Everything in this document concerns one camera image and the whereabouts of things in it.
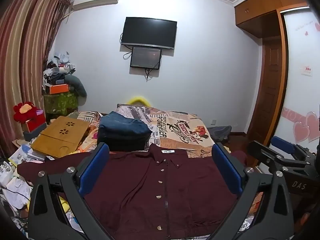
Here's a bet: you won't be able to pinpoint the maroon button shirt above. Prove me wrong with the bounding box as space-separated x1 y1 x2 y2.
17 145 238 239

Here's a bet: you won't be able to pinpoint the wooden wardrobe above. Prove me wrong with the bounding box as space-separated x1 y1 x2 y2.
235 0 319 151

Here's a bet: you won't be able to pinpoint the wooden lap desk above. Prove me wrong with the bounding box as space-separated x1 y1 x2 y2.
31 116 90 158

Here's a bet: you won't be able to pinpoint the printed newspaper bedspread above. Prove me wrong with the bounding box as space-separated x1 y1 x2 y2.
78 105 214 158

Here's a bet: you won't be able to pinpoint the folded blue jeans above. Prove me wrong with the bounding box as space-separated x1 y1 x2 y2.
97 111 152 152

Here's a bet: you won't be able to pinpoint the red plush flower toy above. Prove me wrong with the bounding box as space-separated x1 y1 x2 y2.
13 101 39 124

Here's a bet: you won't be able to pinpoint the green camouflage storage box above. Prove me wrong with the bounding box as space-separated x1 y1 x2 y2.
43 92 78 116

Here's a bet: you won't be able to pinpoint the orange box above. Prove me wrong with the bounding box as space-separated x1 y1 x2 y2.
49 84 69 94

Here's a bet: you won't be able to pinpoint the yellow curved foam tube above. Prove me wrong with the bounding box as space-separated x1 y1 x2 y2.
127 96 151 107

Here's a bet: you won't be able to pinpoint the clutter pile of papers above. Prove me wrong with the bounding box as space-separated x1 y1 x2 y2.
42 51 76 87

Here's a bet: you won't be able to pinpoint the striped red gold curtain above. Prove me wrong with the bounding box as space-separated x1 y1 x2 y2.
1 0 71 158

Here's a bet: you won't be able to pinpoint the small wall monitor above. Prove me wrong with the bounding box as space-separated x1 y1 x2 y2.
130 47 162 69

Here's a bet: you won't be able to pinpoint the large wall television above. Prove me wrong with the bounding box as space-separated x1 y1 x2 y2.
121 17 177 49

